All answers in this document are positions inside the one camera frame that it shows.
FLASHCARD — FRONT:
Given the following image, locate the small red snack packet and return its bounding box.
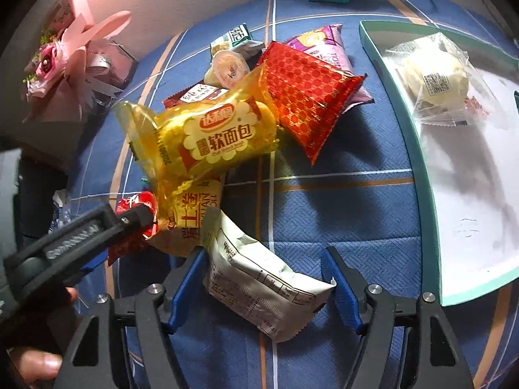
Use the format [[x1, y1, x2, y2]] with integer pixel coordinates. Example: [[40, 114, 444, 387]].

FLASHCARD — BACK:
[[107, 192, 160, 261]]

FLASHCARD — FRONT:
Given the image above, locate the pink ribbon flower bouquet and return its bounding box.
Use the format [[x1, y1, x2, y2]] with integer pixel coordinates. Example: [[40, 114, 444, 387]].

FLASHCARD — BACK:
[[20, 0, 134, 122]]

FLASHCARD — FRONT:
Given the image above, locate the purple-pink snack packet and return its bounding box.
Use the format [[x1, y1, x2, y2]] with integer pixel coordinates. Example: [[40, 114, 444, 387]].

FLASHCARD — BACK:
[[284, 24, 376, 114]]

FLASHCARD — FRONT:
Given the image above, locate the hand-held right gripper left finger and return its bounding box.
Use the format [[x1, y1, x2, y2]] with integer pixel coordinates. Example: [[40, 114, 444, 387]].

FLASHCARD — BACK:
[[53, 247, 209, 389]]

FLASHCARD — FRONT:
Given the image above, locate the yellow bread packet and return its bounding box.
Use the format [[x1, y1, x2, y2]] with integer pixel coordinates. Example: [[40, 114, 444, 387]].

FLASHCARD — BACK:
[[114, 67, 282, 195]]

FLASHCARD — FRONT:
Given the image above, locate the mauve gift box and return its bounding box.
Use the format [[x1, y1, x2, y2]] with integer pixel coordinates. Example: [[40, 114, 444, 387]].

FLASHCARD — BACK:
[[87, 40, 139, 90]]

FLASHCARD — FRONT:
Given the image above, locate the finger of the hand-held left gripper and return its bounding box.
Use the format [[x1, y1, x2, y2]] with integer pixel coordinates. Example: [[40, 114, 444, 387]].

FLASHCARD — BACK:
[[80, 256, 109, 273], [117, 205, 160, 244]]

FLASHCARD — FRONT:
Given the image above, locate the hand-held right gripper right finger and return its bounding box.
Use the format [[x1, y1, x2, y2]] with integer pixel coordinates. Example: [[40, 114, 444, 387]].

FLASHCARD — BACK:
[[321, 246, 475, 389]]

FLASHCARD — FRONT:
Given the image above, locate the person's left hand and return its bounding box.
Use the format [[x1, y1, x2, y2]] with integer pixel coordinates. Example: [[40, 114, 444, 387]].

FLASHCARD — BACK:
[[0, 287, 80, 385]]

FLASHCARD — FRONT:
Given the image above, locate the blue plaid bedsheet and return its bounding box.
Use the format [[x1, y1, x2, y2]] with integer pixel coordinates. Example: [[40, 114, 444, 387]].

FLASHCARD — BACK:
[[65, 0, 519, 389]]

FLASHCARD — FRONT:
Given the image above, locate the crumpled clear plastic wrapper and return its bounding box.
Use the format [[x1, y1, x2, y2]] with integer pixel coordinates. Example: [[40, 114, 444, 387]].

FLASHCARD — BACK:
[[52, 190, 79, 231]]

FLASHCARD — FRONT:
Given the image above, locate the white snack packet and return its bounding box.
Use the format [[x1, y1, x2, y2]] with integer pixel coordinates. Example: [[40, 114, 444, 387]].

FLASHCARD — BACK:
[[200, 209, 337, 343]]

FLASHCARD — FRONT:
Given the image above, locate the dark red-brown snack packet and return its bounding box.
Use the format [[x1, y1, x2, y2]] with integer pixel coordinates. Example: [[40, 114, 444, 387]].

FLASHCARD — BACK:
[[162, 82, 228, 110]]

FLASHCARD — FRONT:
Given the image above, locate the red gold-patterned snack packet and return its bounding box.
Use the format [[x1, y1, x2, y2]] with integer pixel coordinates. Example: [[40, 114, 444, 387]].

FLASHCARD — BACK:
[[257, 41, 368, 166]]

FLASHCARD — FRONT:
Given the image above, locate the small green-white packet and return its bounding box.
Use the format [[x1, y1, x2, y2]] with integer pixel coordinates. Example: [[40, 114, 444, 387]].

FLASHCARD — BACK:
[[210, 23, 264, 55]]

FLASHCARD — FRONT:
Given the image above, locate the teal-rimmed white box tray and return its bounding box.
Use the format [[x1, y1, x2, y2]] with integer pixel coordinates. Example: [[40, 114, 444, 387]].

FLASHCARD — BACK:
[[359, 19, 519, 306]]

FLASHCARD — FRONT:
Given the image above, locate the clear jelly cup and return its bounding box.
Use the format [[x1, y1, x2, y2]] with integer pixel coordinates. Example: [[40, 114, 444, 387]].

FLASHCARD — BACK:
[[204, 50, 249, 89]]

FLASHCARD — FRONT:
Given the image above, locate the clear-wrapped pale bun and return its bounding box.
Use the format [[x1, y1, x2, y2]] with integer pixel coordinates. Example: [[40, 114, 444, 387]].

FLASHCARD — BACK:
[[385, 31, 499, 127]]

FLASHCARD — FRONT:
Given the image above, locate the orange-yellow snack packet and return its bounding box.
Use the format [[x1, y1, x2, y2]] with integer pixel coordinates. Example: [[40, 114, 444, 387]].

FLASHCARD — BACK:
[[146, 174, 228, 258]]

